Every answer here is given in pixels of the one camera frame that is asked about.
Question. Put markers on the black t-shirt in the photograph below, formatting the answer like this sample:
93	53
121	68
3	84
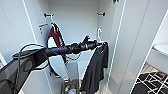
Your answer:
95	70

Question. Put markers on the white wardrobe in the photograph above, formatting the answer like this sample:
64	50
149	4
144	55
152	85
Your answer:
80	33

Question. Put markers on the white inner shelf unit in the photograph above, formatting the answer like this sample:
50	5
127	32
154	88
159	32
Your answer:
81	68

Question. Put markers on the maroon and white jacket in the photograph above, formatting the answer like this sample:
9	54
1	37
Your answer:
60	63

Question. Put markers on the grey clothes hanger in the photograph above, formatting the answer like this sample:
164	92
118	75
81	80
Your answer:
55	26

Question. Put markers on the orange clothes hanger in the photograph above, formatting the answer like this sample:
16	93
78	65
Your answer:
42	25

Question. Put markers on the black door hinge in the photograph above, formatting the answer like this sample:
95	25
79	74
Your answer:
115	1

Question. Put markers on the white round table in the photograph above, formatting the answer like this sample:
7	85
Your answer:
161	50

